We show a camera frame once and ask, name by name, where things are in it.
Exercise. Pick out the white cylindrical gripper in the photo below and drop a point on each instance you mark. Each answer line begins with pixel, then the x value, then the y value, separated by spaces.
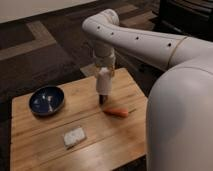
pixel 104 61

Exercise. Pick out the white ceramic cup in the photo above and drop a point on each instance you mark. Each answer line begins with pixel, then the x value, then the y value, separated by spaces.
pixel 103 84

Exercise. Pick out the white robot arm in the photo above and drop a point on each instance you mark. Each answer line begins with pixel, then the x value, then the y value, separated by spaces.
pixel 179 115

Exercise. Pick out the orange carrot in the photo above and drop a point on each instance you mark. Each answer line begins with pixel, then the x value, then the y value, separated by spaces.
pixel 120 112

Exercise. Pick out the dark blue bowl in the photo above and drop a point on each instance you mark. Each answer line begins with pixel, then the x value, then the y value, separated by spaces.
pixel 46 101

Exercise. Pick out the white sponge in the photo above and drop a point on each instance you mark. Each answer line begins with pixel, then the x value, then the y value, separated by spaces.
pixel 74 136

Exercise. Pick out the black cabinet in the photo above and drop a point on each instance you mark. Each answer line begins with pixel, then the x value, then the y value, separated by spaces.
pixel 185 17

